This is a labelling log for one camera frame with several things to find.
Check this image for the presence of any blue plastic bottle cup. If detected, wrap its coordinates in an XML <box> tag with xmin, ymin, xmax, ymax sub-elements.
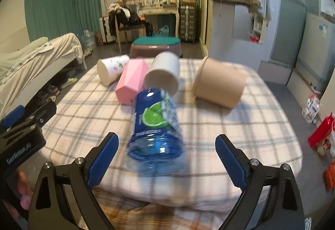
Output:
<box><xmin>125</xmin><ymin>88</ymin><xmax>187</xmax><ymax>177</ymax></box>

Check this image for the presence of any white floral paper cup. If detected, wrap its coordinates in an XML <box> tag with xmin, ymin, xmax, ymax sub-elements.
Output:
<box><xmin>97</xmin><ymin>55</ymin><xmax>130</xmax><ymax>86</ymax></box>

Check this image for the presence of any pink faceted cup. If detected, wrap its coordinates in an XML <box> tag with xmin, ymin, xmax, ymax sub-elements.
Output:
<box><xmin>115</xmin><ymin>58</ymin><xmax>149</xmax><ymax>105</ymax></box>

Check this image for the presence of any brown kraft paper cup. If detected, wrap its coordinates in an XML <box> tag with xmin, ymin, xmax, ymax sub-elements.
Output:
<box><xmin>193</xmin><ymin>57</ymin><xmax>246</xmax><ymax>109</ymax></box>

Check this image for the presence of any plain white cup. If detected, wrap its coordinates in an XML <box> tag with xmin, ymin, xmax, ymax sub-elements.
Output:
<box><xmin>144</xmin><ymin>51</ymin><xmax>180</xmax><ymax>96</ymax></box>

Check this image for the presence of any person's left hand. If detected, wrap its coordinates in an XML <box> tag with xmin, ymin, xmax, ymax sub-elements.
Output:
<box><xmin>3</xmin><ymin>170</ymin><xmax>33</xmax><ymax>219</ymax></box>

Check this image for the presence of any plaid table cloth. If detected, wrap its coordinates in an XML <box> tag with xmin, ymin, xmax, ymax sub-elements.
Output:
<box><xmin>41</xmin><ymin>58</ymin><xmax>302</xmax><ymax>212</ymax></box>

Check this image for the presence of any green slipper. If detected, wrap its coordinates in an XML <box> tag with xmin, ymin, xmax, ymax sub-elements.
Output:
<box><xmin>61</xmin><ymin>77</ymin><xmax>78</xmax><ymax>90</ymax></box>

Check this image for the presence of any bed with beige bedding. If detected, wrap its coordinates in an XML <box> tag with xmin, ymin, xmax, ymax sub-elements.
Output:
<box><xmin>1</xmin><ymin>33</ymin><xmax>85</xmax><ymax>118</ymax></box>

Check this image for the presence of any orange snack package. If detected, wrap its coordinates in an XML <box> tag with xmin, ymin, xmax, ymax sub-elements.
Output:
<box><xmin>324</xmin><ymin>166</ymin><xmax>335</xmax><ymax>190</ymax></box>

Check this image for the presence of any red bottle on floor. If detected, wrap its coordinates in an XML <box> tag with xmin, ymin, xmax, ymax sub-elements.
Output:
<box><xmin>308</xmin><ymin>113</ymin><xmax>334</xmax><ymax>149</ymax></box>

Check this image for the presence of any clear water jug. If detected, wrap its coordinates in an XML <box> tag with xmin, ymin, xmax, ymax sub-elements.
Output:
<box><xmin>81</xmin><ymin>30</ymin><xmax>96</xmax><ymax>49</ymax></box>

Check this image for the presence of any white printed bag floor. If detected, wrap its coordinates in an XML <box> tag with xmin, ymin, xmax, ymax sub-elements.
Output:
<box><xmin>301</xmin><ymin>94</ymin><xmax>321</xmax><ymax>124</ymax></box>

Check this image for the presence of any white suitcase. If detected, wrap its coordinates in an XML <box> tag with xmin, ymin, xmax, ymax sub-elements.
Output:
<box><xmin>99</xmin><ymin>16</ymin><xmax>116</xmax><ymax>44</ymax></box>

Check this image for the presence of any green curtain left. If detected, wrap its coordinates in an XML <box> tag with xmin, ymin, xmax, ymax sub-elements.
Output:
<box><xmin>24</xmin><ymin>0</ymin><xmax>102</xmax><ymax>41</ymax></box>

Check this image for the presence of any purple stool green cushion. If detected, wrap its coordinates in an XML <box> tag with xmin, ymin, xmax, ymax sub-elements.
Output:
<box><xmin>129</xmin><ymin>36</ymin><xmax>183</xmax><ymax>58</ymax></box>

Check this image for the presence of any wooden chair with clothes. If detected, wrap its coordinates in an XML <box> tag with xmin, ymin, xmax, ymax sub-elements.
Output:
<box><xmin>107</xmin><ymin>3</ymin><xmax>153</xmax><ymax>53</ymax></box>

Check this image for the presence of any white washing machine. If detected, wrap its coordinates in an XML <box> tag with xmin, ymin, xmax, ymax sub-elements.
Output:
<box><xmin>295</xmin><ymin>13</ymin><xmax>334</xmax><ymax>93</ymax></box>

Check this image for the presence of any white dressing table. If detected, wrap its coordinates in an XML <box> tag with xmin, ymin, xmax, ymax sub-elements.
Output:
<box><xmin>137</xmin><ymin>0</ymin><xmax>180</xmax><ymax>38</ymax></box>

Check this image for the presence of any white wardrobe cabinet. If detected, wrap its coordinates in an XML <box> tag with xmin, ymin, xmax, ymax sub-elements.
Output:
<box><xmin>209</xmin><ymin>1</ymin><xmax>274</xmax><ymax>71</ymax></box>

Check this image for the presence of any drawer storage tower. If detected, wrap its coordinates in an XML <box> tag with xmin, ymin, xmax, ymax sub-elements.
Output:
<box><xmin>179</xmin><ymin>6</ymin><xmax>198</xmax><ymax>43</ymax></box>

